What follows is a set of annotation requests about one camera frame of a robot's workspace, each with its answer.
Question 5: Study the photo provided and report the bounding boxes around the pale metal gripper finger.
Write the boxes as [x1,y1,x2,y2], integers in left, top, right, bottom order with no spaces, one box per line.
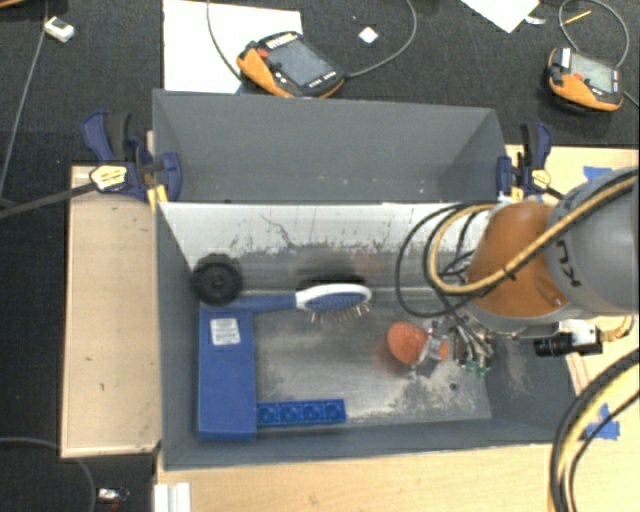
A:
[427,320,451,349]
[412,347,446,380]

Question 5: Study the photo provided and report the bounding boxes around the orange ball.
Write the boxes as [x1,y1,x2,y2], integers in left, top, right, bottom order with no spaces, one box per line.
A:
[385,321,450,366]

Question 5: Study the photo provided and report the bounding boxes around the blue and white hairbrush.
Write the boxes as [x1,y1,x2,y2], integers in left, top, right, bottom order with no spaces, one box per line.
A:
[233,282,374,326]

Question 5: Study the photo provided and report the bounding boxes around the blue toy building brick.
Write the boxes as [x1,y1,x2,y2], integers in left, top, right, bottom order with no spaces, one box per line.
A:
[255,398,348,428]

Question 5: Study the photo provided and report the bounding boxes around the blue flat box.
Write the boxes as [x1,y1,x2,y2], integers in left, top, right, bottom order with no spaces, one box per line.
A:
[196,308,259,443]

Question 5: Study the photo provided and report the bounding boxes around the grey metal bin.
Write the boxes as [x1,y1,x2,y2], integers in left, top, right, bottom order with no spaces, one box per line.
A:
[151,88,577,471]

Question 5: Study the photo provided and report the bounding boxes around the black round ribbed wheel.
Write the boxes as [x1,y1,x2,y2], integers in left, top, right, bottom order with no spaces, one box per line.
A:
[190,253,245,308]

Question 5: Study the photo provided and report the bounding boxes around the pale wood flat board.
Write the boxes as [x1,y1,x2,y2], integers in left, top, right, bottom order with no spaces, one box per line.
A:
[59,164,164,459]

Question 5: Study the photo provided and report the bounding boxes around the black cylinder on white bracket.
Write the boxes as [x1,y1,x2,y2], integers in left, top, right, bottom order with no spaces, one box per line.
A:
[532,319,604,358]

